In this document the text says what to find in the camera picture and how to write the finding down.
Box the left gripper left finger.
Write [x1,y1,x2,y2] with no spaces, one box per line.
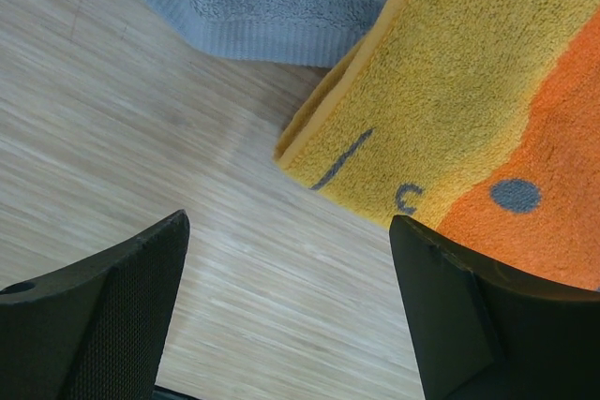
[1,210,190,399]

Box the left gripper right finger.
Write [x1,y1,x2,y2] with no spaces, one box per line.
[389,216,599,399]

